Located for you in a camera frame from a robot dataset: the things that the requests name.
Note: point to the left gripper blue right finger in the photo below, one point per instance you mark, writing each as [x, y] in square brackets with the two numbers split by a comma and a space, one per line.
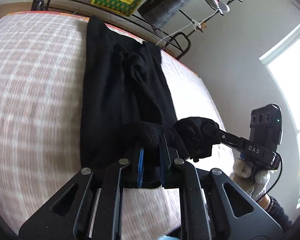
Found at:
[167, 156]

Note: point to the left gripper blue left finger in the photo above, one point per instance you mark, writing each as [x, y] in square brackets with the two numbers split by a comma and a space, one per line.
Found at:
[137, 168]

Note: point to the black sweater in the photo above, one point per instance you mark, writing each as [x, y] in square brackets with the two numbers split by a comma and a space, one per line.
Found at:
[127, 105]

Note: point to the right forearm dark sleeve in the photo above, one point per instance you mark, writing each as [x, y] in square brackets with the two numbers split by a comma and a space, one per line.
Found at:
[274, 209]

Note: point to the black metal clothes rack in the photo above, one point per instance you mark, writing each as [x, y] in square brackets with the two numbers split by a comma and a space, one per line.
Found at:
[219, 7]

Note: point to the right hand white glove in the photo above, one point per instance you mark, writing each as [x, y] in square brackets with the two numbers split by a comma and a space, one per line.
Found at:
[253, 185]

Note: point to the window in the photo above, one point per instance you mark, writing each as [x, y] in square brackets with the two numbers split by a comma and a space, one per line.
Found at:
[283, 63]

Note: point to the pink plaid bed blanket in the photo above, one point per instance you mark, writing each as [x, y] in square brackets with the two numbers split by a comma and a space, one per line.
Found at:
[42, 63]

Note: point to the black camera box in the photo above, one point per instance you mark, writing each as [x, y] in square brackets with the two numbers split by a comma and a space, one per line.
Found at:
[266, 126]

